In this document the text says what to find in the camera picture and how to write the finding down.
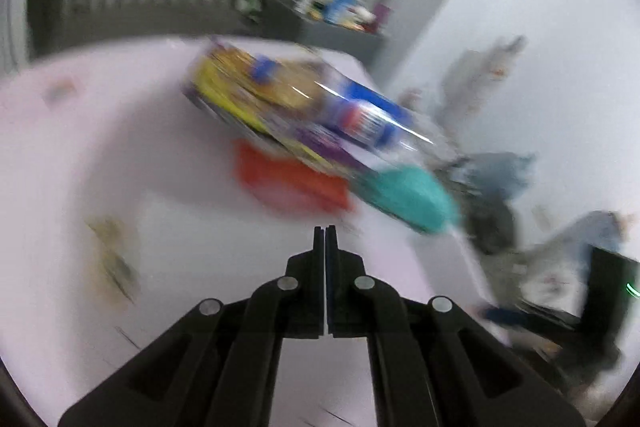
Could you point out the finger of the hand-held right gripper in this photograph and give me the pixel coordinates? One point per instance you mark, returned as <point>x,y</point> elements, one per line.
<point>500,314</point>

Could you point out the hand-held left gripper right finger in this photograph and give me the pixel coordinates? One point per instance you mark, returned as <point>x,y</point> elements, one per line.
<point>334,267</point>

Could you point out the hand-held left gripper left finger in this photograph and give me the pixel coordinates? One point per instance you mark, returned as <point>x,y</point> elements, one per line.
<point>317,267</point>

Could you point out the red snack wrapper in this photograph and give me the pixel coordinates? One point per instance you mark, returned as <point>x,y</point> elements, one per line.
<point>285,182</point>

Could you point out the teal plastic bag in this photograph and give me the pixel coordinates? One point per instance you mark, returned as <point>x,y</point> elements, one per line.
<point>415,197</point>

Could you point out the cola bottle with blue label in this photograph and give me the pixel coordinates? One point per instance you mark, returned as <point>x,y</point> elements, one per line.
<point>360,117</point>

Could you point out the yellow and purple snack wrapper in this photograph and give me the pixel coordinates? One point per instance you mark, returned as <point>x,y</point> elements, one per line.
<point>225,92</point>

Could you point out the black cooker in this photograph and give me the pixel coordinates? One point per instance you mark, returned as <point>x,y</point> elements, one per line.
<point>492,222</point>

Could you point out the large water jug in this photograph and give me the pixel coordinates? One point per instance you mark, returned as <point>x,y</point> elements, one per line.
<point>500,172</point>

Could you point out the grey cabinet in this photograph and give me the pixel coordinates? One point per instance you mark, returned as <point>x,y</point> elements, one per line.
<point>325,37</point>

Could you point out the rolled printed wallpaper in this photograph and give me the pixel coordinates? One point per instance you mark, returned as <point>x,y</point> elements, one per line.
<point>475,67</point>

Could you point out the blue detergent bottle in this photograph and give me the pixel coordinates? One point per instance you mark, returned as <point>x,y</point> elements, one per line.
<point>345,4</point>

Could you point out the small white bottle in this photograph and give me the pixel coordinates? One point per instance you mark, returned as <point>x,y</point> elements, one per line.
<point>305,1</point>

